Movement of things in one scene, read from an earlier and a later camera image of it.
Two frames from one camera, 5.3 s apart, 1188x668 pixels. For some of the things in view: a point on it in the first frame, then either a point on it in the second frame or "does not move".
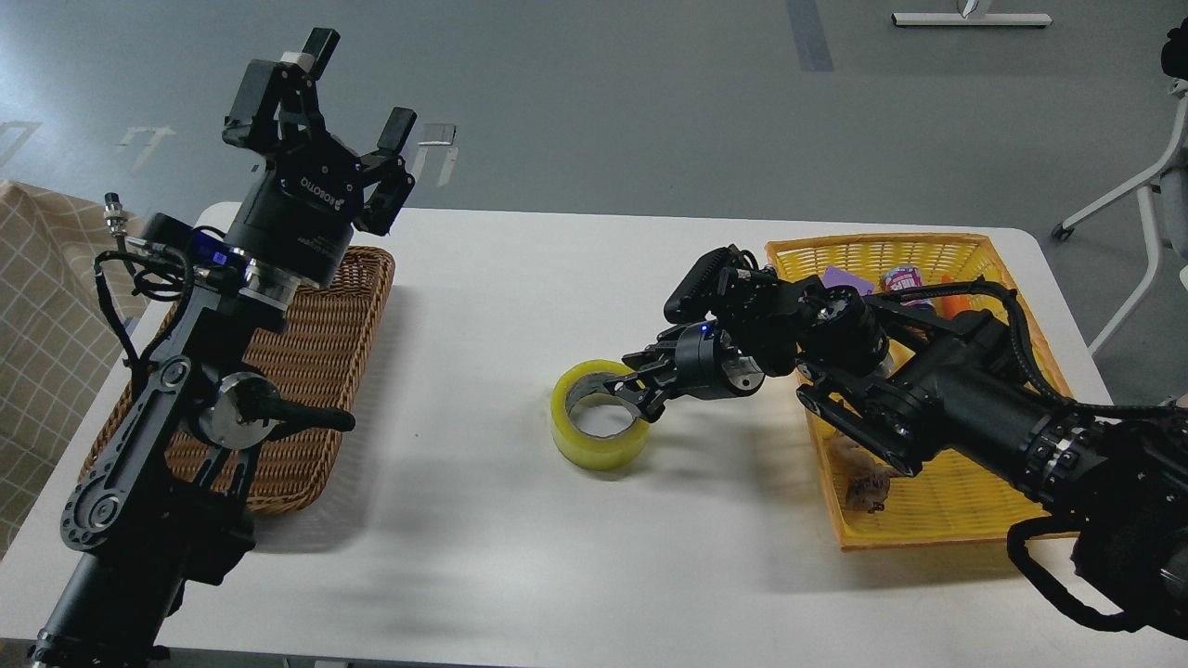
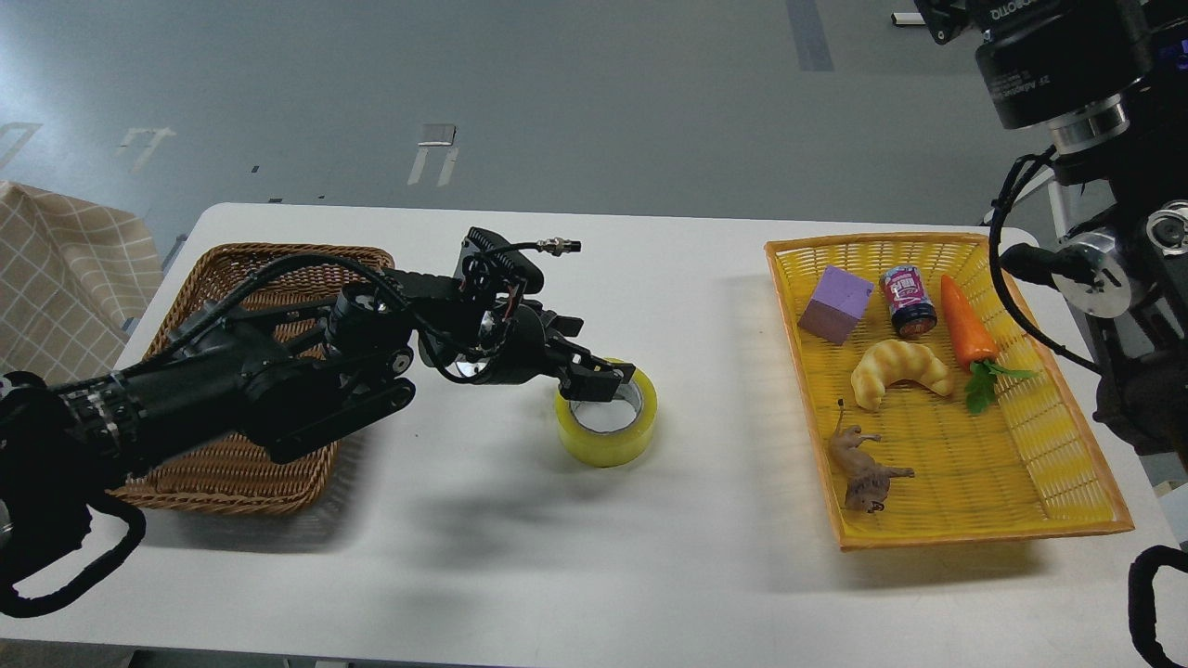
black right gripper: [705, 366] → [1062, 66]
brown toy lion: [865, 479] does not move
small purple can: [903, 277] does not move
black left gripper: [301, 210] → [533, 348]
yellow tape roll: [600, 453] does not move
